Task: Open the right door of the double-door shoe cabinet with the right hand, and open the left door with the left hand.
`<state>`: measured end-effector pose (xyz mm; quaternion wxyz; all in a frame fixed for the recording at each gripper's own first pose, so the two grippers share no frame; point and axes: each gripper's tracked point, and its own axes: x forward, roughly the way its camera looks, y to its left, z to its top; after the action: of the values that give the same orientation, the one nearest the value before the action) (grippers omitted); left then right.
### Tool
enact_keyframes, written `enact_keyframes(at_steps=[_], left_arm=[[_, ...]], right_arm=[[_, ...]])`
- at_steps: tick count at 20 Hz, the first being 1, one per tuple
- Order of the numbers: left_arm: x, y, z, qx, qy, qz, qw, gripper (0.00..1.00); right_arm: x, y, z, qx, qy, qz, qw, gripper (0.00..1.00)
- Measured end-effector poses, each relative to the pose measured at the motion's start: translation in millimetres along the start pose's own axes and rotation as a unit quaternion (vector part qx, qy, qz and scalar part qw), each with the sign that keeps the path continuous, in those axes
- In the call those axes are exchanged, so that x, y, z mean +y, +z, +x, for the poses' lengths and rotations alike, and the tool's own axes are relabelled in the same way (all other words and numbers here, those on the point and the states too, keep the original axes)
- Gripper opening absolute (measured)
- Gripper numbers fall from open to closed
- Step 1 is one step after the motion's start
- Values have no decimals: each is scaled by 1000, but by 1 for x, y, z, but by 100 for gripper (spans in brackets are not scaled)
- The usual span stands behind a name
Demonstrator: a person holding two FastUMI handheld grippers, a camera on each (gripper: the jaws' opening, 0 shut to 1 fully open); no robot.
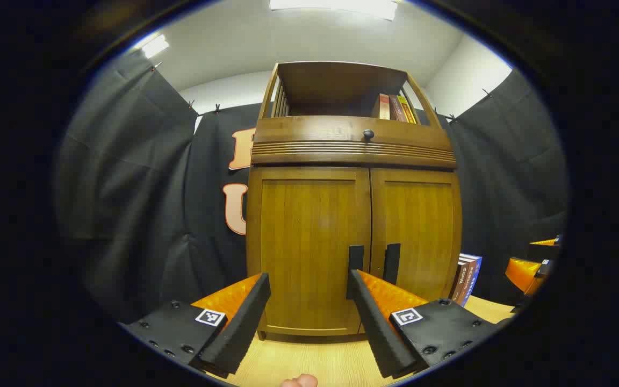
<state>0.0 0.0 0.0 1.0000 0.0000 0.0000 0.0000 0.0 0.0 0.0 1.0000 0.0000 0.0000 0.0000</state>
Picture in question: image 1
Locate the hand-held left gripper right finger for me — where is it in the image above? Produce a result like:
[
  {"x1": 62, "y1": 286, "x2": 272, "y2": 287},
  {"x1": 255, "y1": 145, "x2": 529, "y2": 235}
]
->
[{"x1": 346, "y1": 269, "x2": 514, "y2": 379}]

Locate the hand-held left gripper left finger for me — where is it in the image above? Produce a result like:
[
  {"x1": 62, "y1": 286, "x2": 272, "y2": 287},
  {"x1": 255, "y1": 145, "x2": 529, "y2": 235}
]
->
[{"x1": 119, "y1": 271, "x2": 271, "y2": 379}]

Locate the black door handle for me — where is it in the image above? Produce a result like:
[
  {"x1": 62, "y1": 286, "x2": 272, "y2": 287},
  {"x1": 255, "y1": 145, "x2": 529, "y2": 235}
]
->
[
  {"x1": 383, "y1": 243, "x2": 401, "y2": 285},
  {"x1": 347, "y1": 245, "x2": 365, "y2": 274}
]

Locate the wooden shoe cabinet door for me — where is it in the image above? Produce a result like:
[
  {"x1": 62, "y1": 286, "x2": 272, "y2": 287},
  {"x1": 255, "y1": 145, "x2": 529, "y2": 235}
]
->
[
  {"x1": 370, "y1": 168, "x2": 462, "y2": 303},
  {"x1": 249, "y1": 168, "x2": 372, "y2": 336}
]

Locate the wooden double-door shoe cabinet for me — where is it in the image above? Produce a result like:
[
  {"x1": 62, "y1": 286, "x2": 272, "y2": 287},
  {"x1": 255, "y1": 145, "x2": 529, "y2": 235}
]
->
[{"x1": 245, "y1": 61, "x2": 463, "y2": 342}]

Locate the wooden cabinet drawer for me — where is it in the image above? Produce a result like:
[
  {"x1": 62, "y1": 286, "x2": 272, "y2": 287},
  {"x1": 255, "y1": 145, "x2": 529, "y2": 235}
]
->
[{"x1": 251, "y1": 116, "x2": 457, "y2": 168}]

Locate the blue standing book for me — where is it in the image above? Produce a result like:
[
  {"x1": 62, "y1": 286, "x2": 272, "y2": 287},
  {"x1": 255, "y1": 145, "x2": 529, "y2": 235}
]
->
[{"x1": 463, "y1": 253, "x2": 483, "y2": 307}]

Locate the red-brown standing book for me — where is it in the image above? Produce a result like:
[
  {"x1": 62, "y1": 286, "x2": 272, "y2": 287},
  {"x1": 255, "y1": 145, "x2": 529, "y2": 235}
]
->
[{"x1": 455, "y1": 260, "x2": 474, "y2": 306}]

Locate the dark brown standing book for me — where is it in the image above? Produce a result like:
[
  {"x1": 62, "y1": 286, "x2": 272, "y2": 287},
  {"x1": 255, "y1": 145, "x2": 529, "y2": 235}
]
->
[{"x1": 449, "y1": 262, "x2": 464, "y2": 302}]

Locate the black backdrop cloth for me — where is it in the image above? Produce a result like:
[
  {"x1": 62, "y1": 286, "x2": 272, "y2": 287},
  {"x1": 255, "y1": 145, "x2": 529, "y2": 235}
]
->
[{"x1": 54, "y1": 48, "x2": 571, "y2": 323}]

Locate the yellow shelf book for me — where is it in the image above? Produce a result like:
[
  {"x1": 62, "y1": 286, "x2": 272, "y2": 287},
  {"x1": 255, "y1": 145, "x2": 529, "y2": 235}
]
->
[{"x1": 397, "y1": 96, "x2": 417, "y2": 125}]

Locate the brown shelf book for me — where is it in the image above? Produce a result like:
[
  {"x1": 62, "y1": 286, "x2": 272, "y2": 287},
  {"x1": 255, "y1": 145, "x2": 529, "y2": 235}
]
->
[{"x1": 389, "y1": 95, "x2": 407, "y2": 123}]

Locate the small ceiling light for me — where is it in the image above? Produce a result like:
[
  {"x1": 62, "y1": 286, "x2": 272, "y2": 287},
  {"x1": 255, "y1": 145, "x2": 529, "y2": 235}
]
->
[{"x1": 140, "y1": 34, "x2": 170, "y2": 59}]

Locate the long ceiling light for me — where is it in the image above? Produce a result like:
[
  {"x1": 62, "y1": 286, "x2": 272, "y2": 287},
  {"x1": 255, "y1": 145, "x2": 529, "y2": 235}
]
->
[{"x1": 269, "y1": 0, "x2": 399, "y2": 21}]

